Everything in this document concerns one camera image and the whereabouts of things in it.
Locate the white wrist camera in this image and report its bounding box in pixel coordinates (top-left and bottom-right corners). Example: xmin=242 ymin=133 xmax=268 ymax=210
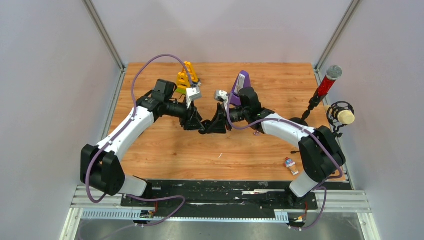
xmin=214 ymin=90 xmax=229 ymax=103
xmin=185 ymin=86 xmax=202 ymax=109

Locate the yellow toy block tower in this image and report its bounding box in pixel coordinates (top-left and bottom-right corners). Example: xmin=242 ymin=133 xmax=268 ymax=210
xmin=176 ymin=72 xmax=191 ymax=95

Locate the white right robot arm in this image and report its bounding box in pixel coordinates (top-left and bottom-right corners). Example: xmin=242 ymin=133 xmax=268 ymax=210
xmin=205 ymin=87 xmax=346 ymax=209

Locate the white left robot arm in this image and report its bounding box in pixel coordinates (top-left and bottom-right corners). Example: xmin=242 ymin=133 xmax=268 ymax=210
xmin=80 ymin=79 xmax=205 ymax=207

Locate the purple metronome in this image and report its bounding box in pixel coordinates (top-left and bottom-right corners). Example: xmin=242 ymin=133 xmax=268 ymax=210
xmin=229 ymin=70 xmax=251 ymax=106

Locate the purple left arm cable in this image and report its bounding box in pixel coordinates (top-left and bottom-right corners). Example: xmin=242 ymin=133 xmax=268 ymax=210
xmin=84 ymin=54 xmax=203 ymax=229

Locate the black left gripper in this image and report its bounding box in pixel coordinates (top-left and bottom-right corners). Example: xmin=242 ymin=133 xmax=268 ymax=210
xmin=164 ymin=96 xmax=205 ymax=132

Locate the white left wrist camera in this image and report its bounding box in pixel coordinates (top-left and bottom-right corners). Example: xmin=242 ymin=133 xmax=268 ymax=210
xmin=185 ymin=86 xmax=202 ymax=109

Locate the red microphone on stand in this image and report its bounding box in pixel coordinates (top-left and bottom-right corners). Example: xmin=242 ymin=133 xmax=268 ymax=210
xmin=289 ymin=65 xmax=343 ymax=126

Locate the yellow toy block on car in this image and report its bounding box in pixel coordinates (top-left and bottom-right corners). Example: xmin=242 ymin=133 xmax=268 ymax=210
xmin=182 ymin=61 xmax=202 ymax=87

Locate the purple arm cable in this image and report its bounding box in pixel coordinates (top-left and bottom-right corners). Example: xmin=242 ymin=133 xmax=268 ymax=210
xmin=84 ymin=54 xmax=203 ymax=229
xmin=225 ymin=94 xmax=344 ymax=231

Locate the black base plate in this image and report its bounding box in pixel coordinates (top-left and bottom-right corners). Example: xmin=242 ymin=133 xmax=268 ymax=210
xmin=109 ymin=178 xmax=353 ymax=220

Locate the small toy figure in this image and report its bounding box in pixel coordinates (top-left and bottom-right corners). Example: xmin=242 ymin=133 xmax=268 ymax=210
xmin=284 ymin=157 xmax=299 ymax=176

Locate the beige microphone in shock mount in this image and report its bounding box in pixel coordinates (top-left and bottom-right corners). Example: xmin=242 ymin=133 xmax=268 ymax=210
xmin=324 ymin=101 xmax=356 ymax=138

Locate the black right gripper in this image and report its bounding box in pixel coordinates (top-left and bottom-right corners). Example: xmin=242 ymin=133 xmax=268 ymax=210
xmin=207 ymin=103 xmax=250 ymax=135

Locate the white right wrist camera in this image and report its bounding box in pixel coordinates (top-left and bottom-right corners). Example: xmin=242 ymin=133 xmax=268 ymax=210
xmin=214 ymin=90 xmax=229 ymax=103

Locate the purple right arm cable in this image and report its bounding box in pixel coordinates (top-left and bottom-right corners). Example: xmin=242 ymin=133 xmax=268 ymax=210
xmin=225 ymin=94 xmax=344 ymax=231

